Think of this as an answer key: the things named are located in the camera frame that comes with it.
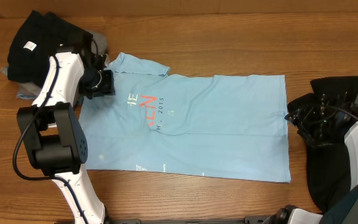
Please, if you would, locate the folded black garment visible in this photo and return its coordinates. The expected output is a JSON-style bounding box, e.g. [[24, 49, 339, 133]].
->
[[7, 11, 85, 87]]

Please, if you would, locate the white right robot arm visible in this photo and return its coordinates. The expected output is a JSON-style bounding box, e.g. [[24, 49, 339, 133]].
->
[[265, 104, 358, 223]]

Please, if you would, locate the light blue printed t-shirt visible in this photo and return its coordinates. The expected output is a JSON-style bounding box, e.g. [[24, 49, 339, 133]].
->
[[80, 53, 291, 182]]

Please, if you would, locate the folded grey garment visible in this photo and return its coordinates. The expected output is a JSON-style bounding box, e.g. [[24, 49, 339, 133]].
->
[[16, 29, 109, 99]]

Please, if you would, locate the black cloth pile right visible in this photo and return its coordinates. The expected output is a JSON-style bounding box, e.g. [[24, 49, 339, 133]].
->
[[293, 76, 358, 212]]

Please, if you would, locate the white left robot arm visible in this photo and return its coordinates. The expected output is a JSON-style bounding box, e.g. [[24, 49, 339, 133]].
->
[[12, 50, 114, 223]]

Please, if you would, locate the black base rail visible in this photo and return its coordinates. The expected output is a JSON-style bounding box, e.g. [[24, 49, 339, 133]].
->
[[109, 215, 269, 224]]

